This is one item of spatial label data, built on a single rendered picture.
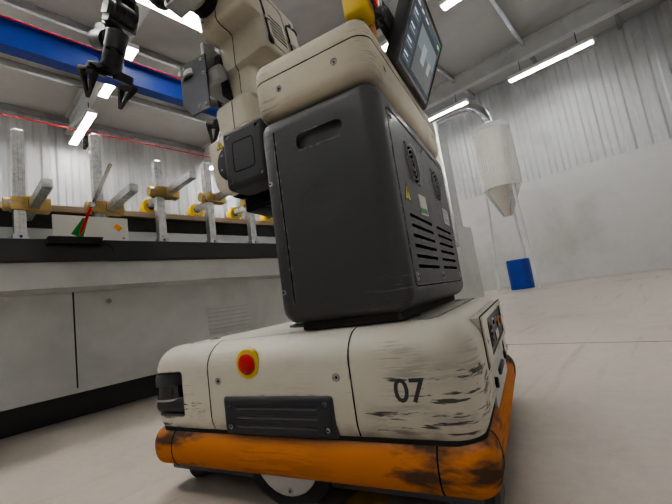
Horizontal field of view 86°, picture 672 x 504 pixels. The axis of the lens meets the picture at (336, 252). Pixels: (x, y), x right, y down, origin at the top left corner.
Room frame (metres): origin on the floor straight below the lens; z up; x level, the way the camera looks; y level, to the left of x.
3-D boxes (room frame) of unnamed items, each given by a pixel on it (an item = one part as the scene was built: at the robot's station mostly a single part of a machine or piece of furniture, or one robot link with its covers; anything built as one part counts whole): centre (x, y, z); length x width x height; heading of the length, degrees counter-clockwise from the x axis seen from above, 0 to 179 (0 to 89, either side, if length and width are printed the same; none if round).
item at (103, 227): (1.41, 0.96, 0.75); 0.26 x 0.01 x 0.10; 138
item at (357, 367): (0.91, 0.00, 0.16); 0.67 x 0.64 x 0.25; 63
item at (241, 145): (0.93, 0.17, 0.68); 0.28 x 0.27 x 0.25; 153
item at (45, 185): (1.26, 1.06, 0.83); 0.43 x 0.03 x 0.04; 48
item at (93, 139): (1.45, 0.96, 0.93); 0.04 x 0.04 x 0.48; 48
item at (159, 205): (1.64, 0.79, 0.86); 0.04 x 0.04 x 0.48; 48
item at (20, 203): (1.28, 1.11, 0.84); 0.14 x 0.06 x 0.05; 138
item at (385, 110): (0.86, -0.08, 0.59); 0.55 x 0.34 x 0.83; 153
